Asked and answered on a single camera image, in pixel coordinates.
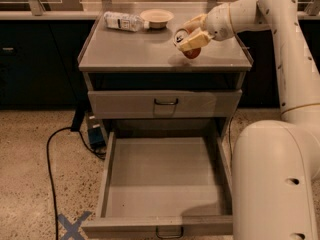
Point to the closed grey top drawer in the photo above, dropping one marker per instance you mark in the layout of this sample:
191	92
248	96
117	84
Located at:
147	104

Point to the beige paper bowl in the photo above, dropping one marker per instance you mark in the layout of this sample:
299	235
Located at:
157	18

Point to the blue power box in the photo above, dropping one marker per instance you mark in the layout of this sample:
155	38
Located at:
95	136

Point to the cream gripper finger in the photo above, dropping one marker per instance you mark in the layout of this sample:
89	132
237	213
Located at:
194	40
195	23

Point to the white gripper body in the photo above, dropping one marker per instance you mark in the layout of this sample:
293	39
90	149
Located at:
218	22

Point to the open grey middle drawer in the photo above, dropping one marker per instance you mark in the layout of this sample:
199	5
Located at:
166	188

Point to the dark counter cabinets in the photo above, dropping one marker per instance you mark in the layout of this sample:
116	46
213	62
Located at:
38	65

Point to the grey metal drawer cabinet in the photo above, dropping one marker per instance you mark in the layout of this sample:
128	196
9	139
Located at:
115	60

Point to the clear plastic water bottle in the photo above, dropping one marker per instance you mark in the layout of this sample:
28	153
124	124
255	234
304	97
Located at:
125	21

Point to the orange soda can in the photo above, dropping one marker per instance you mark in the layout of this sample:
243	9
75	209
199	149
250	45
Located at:
191	53

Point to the blue tape cross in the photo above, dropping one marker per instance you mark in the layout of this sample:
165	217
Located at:
72	228

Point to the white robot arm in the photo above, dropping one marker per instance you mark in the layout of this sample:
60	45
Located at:
274	162

